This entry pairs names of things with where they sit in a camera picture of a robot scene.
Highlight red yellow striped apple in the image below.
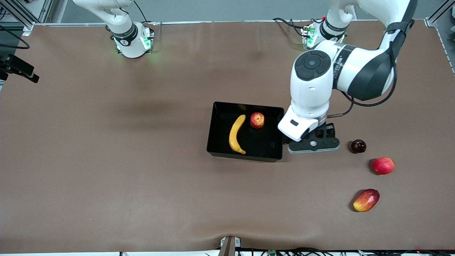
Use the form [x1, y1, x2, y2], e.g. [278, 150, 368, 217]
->
[250, 112, 266, 129]

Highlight black looped cable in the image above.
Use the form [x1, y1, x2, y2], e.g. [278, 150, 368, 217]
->
[0, 24, 32, 50]

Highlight black left arm base cables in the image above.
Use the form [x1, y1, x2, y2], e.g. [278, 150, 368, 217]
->
[272, 17, 307, 38]

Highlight black rectangular plastic box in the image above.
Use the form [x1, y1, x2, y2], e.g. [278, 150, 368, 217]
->
[207, 101, 285, 163]

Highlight aluminium frame rail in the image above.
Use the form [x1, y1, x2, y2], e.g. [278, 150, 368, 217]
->
[424, 0, 455, 74]

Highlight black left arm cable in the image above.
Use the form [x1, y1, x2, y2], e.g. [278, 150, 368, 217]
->
[326, 20, 415, 118]

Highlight aluminium frame with black struts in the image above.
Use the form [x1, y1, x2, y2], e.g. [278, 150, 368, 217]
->
[0, 0, 54, 34]

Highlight brown metal mount post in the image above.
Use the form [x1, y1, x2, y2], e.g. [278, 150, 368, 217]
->
[218, 235, 242, 256]

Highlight yellow banana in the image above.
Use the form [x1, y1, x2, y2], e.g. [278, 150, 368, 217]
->
[229, 114, 247, 155]

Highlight dark red plum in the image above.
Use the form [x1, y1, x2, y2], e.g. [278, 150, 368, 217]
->
[350, 139, 367, 154]

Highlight black right arm base cable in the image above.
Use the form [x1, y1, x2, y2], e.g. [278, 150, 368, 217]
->
[134, 0, 162, 39]

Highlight pink red round fruit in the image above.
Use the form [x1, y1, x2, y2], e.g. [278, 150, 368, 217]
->
[372, 157, 396, 175]

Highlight red yellow mango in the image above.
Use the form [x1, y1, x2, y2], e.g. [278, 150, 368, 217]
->
[353, 189, 380, 213]

